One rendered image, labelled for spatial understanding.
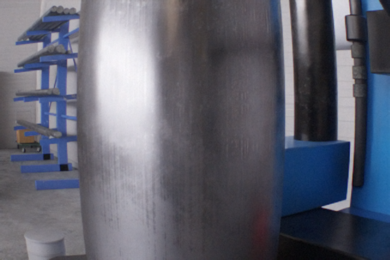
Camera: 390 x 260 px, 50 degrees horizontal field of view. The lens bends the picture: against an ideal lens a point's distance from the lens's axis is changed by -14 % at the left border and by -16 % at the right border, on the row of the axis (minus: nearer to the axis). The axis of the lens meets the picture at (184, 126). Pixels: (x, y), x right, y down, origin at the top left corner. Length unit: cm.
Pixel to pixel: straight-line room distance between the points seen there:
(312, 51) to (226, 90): 41
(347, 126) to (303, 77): 213
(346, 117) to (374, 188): 215
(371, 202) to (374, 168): 6
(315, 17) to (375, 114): 19
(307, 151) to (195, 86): 36
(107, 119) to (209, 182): 10
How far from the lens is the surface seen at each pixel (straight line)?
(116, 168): 41
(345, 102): 291
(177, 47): 39
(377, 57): 66
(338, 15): 136
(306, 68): 78
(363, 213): 77
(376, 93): 76
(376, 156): 77
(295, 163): 70
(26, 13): 1135
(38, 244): 300
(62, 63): 764
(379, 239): 60
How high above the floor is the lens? 126
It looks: 4 degrees down
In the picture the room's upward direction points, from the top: straight up
